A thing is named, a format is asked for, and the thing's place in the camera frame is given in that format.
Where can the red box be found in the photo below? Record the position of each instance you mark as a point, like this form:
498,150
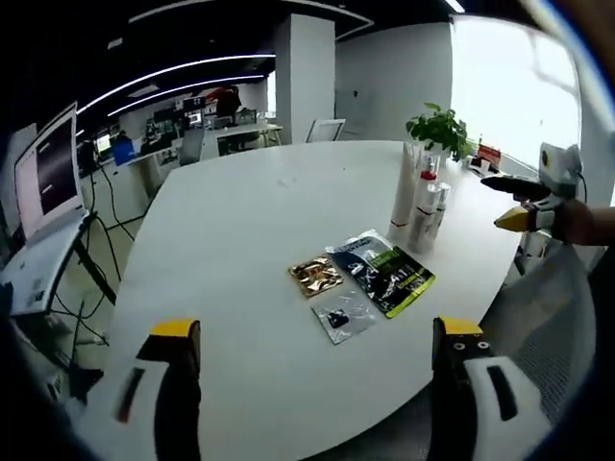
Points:
489,152

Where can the ceiling light strip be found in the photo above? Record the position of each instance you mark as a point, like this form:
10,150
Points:
192,86
182,67

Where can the black laptop stand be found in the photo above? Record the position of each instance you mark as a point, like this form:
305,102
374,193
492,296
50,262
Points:
103,269

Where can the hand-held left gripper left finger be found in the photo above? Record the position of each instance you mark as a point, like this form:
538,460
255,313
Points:
158,408

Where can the green potted plant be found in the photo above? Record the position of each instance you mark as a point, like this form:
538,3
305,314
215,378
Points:
439,129

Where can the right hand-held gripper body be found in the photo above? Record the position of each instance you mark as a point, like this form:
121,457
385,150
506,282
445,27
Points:
559,168

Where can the silver tube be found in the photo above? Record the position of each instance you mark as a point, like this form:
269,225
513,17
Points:
441,201

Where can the clear skincare sachet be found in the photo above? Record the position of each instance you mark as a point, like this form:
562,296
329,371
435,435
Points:
343,317

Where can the long white office counter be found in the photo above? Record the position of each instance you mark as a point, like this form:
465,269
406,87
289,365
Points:
144,173

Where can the open laptop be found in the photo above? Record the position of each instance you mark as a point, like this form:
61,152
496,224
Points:
43,192

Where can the white skincare tube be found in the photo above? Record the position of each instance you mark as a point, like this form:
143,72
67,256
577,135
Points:
403,192

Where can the small white skincare bottle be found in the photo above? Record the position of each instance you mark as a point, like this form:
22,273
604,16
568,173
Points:
422,235

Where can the blue storage box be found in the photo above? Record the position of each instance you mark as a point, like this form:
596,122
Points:
126,153

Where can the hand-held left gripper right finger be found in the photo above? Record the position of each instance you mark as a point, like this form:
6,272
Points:
466,408

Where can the white trestle office desk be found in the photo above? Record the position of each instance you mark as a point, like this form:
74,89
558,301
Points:
250,132

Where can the white mesh office chair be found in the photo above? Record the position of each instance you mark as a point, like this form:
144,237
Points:
543,336

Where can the white-backed office chair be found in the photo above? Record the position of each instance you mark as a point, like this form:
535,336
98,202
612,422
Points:
326,130

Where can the gold skincare sachet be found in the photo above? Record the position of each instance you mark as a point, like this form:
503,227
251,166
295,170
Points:
317,277

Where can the small white black box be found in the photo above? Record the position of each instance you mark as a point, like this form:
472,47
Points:
480,165

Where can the green black skincare sachet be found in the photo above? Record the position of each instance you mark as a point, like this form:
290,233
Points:
389,283

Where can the grey office chair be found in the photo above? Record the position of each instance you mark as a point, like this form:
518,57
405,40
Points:
192,146

